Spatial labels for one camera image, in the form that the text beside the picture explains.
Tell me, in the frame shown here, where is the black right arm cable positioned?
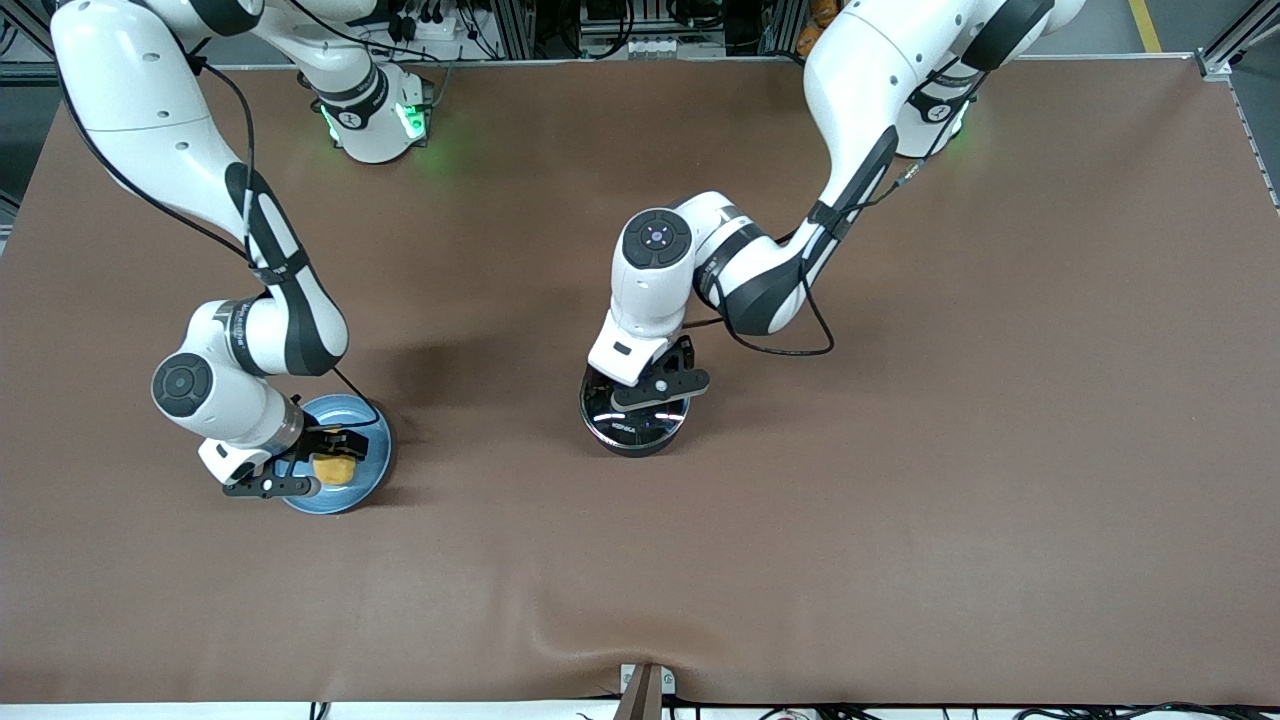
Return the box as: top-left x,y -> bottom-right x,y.
55,55 -> 389,433

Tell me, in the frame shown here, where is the blue round plate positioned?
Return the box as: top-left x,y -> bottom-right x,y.
272,393 -> 395,516

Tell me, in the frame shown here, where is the metal table clamp bracket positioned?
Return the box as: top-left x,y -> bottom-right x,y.
618,662 -> 677,720

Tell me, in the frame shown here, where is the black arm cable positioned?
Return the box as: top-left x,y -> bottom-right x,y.
55,55 -> 389,433
683,60 -> 986,358

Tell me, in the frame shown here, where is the aluminium frame column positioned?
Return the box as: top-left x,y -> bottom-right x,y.
490,0 -> 541,59

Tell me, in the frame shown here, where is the aluminium frame profile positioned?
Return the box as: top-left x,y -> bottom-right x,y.
1195,0 -> 1280,81

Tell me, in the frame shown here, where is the black pot with blue handle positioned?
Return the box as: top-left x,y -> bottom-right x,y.
578,362 -> 691,459

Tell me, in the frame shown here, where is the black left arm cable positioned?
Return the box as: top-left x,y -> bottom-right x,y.
683,60 -> 986,358

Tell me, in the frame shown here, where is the bag of orange items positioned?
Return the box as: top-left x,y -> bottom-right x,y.
797,0 -> 839,57

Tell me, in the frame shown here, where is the white power strip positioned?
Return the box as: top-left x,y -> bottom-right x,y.
360,8 -> 471,47

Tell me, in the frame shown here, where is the glass lid with blue knob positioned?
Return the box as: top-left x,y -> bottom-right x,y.
583,372 -> 689,447

